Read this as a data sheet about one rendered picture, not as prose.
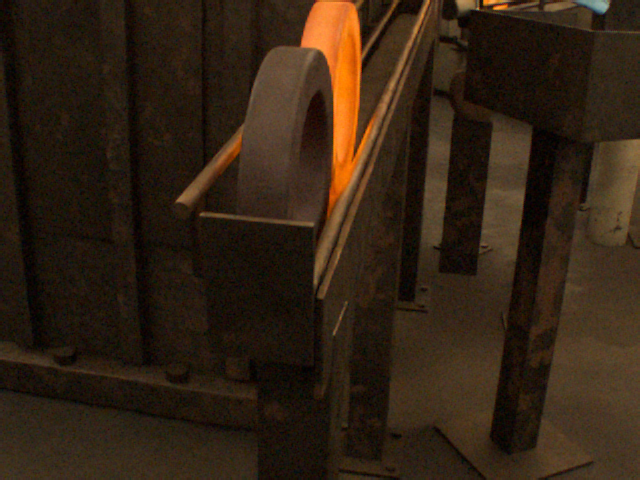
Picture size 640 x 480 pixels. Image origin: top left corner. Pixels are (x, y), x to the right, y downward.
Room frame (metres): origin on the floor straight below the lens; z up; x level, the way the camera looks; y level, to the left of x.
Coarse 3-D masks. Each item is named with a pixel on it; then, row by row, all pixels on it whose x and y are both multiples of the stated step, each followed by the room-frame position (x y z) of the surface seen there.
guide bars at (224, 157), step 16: (368, 0) 1.31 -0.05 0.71; (384, 0) 1.52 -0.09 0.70; (400, 0) 1.58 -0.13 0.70; (368, 16) 1.31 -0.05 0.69; (384, 16) 1.37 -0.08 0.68; (368, 48) 1.15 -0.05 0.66; (240, 128) 0.61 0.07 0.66; (240, 144) 0.59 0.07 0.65; (224, 160) 0.55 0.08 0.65; (208, 176) 0.52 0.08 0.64; (192, 192) 0.49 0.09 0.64; (176, 208) 0.47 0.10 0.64; (192, 208) 0.48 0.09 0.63; (192, 224) 0.50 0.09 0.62; (192, 240) 0.50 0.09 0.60; (192, 256) 0.50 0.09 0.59
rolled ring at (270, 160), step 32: (288, 64) 0.52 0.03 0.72; (320, 64) 0.56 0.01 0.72; (256, 96) 0.49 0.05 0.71; (288, 96) 0.49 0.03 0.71; (320, 96) 0.58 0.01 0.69; (256, 128) 0.48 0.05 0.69; (288, 128) 0.48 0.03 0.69; (320, 128) 0.61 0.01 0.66; (256, 160) 0.47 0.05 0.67; (288, 160) 0.47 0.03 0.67; (320, 160) 0.61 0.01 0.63; (256, 192) 0.46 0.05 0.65; (288, 192) 0.47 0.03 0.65; (320, 192) 0.60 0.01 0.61; (320, 224) 0.59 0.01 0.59
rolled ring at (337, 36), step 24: (312, 24) 0.68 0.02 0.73; (336, 24) 0.68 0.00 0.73; (336, 48) 0.66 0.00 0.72; (360, 48) 0.81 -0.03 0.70; (336, 72) 0.66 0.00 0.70; (360, 72) 0.82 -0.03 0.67; (336, 96) 0.66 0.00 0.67; (336, 120) 0.78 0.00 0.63; (336, 144) 0.76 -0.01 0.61; (336, 168) 0.68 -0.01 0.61; (336, 192) 0.69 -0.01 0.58
